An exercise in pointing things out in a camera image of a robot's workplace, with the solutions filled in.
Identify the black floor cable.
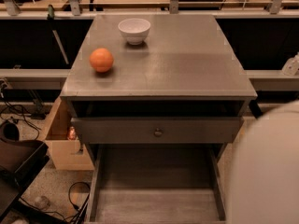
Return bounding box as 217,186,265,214
18,181,92,224

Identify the wooden box on floor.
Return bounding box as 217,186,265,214
41,98,93,171

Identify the orange ball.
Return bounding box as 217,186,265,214
89,48,114,73

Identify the round metal drawer knob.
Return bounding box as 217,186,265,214
153,128,163,137

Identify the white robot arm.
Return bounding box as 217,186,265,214
226,101,299,224

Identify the grey wooden cabinet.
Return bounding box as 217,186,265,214
61,15,256,224

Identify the black bin on floor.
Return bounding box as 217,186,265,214
0,121,49,219

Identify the grey cabinet drawer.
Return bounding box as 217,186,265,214
71,117,244,145

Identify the white ceramic bowl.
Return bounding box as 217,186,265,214
118,18,151,45

